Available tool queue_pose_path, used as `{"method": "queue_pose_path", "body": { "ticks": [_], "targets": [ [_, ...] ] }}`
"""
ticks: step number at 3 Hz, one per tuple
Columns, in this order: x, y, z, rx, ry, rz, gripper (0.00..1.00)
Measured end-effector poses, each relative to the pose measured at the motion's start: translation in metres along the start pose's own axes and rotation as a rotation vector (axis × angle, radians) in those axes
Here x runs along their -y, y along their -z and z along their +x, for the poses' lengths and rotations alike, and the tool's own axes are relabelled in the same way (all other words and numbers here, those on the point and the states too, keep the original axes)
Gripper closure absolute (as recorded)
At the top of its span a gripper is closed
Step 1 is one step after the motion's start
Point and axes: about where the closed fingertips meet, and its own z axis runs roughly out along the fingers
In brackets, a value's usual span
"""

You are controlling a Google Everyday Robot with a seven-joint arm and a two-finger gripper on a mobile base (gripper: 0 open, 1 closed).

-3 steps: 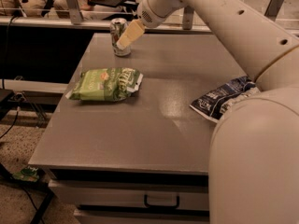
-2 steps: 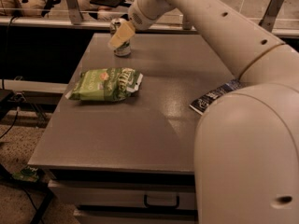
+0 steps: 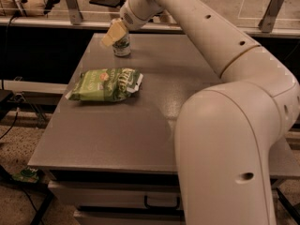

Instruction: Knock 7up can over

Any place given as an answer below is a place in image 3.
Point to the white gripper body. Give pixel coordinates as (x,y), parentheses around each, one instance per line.
(132,16)

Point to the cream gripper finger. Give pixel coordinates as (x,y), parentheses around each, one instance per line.
(116,31)

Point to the green 7up soda can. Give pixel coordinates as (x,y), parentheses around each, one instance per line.
(121,47)

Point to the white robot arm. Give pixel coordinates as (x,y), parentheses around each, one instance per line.
(224,133)

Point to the green kettle chips bag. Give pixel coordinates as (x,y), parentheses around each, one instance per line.
(108,85)

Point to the green packet on floor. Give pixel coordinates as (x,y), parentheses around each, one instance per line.
(27,175)

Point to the left metal bracket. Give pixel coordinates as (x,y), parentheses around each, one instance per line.
(75,15)

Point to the metal bracket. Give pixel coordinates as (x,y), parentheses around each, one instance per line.
(75,15)
(268,20)

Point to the right metal bracket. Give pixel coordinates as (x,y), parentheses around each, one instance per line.
(268,20)

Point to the grey drawer with handle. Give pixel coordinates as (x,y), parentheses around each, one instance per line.
(109,195)

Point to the black drawer handle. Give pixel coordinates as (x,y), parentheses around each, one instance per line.
(161,203)

